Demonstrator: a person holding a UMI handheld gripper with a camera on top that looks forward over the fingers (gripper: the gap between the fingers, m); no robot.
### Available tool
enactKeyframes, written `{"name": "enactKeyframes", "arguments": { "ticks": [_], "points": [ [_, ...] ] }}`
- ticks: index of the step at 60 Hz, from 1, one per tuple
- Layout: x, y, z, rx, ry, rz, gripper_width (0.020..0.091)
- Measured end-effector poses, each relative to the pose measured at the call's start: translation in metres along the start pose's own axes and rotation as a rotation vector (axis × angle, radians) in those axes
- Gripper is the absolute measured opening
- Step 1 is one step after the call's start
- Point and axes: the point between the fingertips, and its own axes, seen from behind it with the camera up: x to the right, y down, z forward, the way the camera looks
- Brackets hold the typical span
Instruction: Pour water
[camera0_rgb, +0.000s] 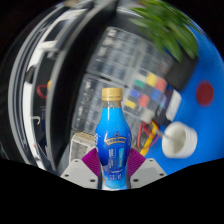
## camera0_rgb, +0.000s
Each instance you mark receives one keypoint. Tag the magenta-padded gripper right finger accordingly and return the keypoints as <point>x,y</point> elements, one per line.
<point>150,171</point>

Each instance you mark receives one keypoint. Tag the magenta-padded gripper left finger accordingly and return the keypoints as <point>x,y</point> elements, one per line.
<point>78,171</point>

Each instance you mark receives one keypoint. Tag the blue drink bottle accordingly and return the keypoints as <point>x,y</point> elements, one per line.
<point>113,140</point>

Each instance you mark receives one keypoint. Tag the white perforated tray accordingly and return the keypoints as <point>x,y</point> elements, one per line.
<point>81,146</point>

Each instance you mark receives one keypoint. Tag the yellow multimeter with leads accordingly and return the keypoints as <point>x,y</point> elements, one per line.
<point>148,138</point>

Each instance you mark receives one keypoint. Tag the metal stirring rod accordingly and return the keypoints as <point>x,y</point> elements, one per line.
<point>165,135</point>

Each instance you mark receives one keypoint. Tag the white ribbed cup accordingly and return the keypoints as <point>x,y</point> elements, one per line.
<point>181,140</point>

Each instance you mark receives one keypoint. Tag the black box with white label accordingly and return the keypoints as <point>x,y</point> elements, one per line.
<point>171,106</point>

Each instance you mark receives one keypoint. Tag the grey shelf unit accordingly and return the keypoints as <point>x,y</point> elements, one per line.
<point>23,100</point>

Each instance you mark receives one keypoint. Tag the flat round red coaster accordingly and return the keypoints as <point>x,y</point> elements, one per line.
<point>204,93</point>

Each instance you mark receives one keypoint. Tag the black flat case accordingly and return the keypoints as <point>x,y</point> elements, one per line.
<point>181,75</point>

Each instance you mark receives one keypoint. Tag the green potted plant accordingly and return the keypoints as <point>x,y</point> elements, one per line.
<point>170,26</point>

